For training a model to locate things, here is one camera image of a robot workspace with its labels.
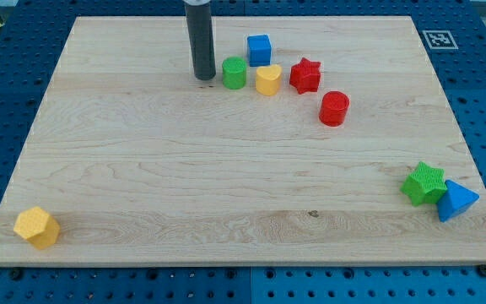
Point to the green cylinder block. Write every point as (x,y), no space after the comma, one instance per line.
(234,73)

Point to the yellow heart block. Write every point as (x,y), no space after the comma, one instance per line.
(268,79)

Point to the red cylinder block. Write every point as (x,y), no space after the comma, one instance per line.
(334,108)

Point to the blue triangle block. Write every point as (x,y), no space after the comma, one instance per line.
(456,200)

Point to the blue cube block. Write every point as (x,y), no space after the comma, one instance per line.
(259,50)

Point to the red star block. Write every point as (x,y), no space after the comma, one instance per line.
(305,76)

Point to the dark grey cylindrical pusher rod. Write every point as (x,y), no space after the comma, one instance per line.
(200,31)

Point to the light wooden board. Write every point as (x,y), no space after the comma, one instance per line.
(142,165)

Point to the green star block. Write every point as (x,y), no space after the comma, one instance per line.
(424,185)

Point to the white fiducial marker tag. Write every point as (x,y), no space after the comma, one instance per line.
(440,40)

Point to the yellow hexagon block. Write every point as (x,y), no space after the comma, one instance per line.
(38,227)

